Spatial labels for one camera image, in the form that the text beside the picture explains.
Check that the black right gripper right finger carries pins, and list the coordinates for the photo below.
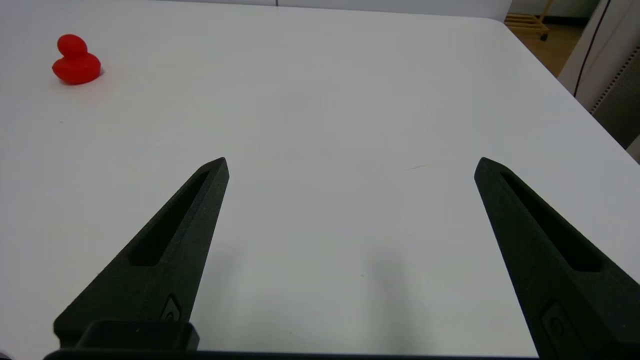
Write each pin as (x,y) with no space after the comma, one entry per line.
(560,280)

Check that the wooden wheeled cart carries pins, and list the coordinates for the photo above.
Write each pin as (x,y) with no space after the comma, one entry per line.
(526,21)

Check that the red toy duck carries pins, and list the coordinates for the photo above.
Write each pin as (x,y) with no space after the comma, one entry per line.
(76,64)

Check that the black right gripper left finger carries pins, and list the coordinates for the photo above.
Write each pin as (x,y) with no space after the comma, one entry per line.
(165,270)

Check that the white perforated cabinet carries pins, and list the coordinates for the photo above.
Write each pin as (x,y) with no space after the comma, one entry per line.
(607,60)

